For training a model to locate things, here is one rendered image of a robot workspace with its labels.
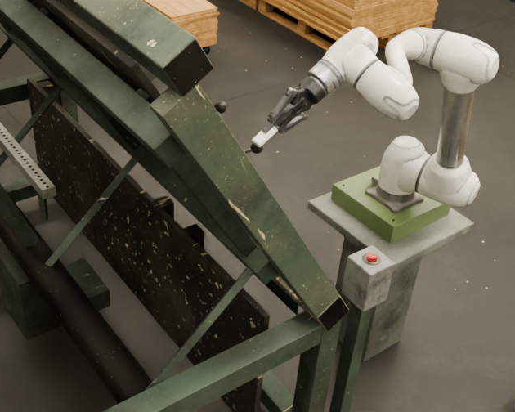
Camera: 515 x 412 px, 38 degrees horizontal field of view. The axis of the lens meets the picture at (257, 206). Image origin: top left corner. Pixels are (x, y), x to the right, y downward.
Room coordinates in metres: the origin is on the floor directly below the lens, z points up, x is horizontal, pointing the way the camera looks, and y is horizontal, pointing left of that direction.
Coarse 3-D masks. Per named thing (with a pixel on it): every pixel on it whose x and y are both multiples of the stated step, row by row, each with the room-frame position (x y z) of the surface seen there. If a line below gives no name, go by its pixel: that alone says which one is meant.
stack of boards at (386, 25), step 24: (240, 0) 6.71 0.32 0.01; (264, 0) 6.40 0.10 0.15; (288, 0) 6.16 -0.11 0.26; (312, 0) 5.93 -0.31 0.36; (336, 0) 5.74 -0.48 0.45; (360, 0) 5.62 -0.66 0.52; (384, 0) 5.80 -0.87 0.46; (408, 0) 5.98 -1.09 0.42; (432, 0) 6.20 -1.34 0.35; (288, 24) 6.22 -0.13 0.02; (312, 24) 5.92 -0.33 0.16; (336, 24) 5.69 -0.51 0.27; (360, 24) 5.64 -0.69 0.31; (384, 24) 5.83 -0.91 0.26; (408, 24) 6.02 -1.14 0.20; (432, 24) 6.24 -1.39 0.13; (384, 48) 5.90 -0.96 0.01
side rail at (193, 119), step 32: (160, 96) 1.46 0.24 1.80; (192, 96) 1.45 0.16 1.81; (192, 128) 1.45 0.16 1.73; (224, 128) 1.51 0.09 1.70; (192, 160) 1.50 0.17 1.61; (224, 160) 1.51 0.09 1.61; (224, 192) 1.51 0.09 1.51; (256, 192) 1.58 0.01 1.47; (256, 224) 1.59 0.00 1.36; (288, 224) 1.66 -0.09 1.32; (288, 256) 1.67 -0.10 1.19; (320, 288) 1.77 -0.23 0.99
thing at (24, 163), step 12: (0, 132) 2.48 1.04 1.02; (0, 144) 2.43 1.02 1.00; (12, 144) 2.40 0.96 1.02; (12, 156) 2.33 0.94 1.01; (24, 156) 2.32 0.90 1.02; (24, 168) 2.24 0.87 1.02; (36, 168) 2.25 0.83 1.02; (36, 180) 2.18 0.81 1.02; (48, 180) 2.18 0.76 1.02; (48, 192) 2.13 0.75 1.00
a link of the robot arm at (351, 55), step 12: (348, 36) 1.93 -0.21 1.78; (360, 36) 1.92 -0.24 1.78; (372, 36) 1.94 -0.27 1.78; (336, 48) 1.90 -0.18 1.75; (348, 48) 1.89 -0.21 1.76; (360, 48) 1.89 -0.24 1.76; (372, 48) 1.92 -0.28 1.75; (336, 60) 1.87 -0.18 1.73; (348, 60) 1.87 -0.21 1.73; (360, 60) 1.87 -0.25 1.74; (372, 60) 1.87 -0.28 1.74; (348, 72) 1.86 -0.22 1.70; (360, 72) 1.84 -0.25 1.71
